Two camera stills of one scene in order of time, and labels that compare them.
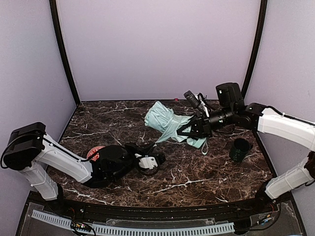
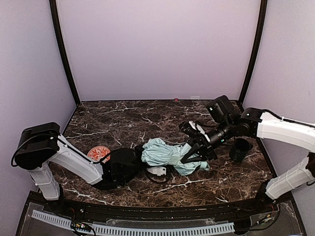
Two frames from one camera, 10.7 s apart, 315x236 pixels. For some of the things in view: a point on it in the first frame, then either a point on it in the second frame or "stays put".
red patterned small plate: x=93 y=153 stays put
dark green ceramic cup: x=239 y=149 stays put
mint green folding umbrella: x=161 y=118 to x=156 y=152
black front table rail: x=38 y=202 stays put
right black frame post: x=259 y=37 stays put
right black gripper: x=205 y=127 to x=204 y=146
